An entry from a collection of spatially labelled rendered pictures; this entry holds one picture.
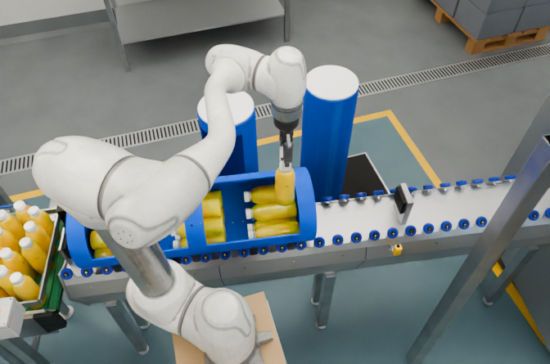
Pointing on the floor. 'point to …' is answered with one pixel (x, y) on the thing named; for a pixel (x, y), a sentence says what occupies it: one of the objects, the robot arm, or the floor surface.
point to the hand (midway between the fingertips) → (285, 159)
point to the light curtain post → (488, 247)
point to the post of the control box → (23, 351)
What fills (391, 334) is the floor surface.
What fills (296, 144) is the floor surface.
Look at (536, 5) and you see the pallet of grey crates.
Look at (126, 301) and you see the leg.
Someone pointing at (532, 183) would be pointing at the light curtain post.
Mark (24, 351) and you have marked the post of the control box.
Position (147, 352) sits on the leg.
